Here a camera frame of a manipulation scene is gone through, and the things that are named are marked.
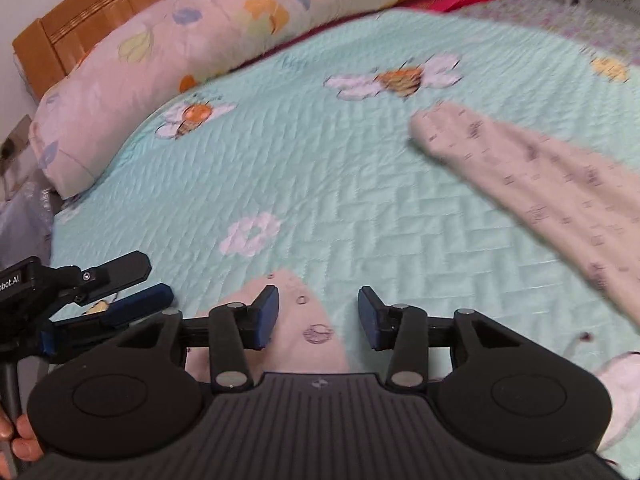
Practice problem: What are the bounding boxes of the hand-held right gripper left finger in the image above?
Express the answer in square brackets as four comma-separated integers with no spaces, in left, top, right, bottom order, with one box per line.
[117,285,280,393]

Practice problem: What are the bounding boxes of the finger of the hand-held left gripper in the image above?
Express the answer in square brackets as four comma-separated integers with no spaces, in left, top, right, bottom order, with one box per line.
[70,251,152,306]
[42,283,175,363]

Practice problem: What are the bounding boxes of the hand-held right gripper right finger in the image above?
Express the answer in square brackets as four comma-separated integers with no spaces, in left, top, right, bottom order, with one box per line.
[357,286,526,393]

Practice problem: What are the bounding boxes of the pink printed pants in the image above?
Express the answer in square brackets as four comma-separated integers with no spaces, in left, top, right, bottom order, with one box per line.
[187,100,640,382]

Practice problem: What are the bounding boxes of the person's left hand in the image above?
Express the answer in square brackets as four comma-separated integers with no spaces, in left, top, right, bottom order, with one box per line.
[0,407,46,462]

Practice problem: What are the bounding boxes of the grey plastic bag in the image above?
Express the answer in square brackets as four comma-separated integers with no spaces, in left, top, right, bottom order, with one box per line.
[0,167,57,262]

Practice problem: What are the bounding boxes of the mint quilted bee bedspread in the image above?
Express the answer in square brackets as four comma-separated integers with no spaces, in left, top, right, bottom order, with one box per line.
[50,7,640,480]

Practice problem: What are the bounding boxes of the floral pink pillow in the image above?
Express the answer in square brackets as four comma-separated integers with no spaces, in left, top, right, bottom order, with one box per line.
[27,0,524,199]

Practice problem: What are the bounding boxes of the wooden headboard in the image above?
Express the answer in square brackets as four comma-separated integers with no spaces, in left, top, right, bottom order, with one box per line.
[12,0,237,102]

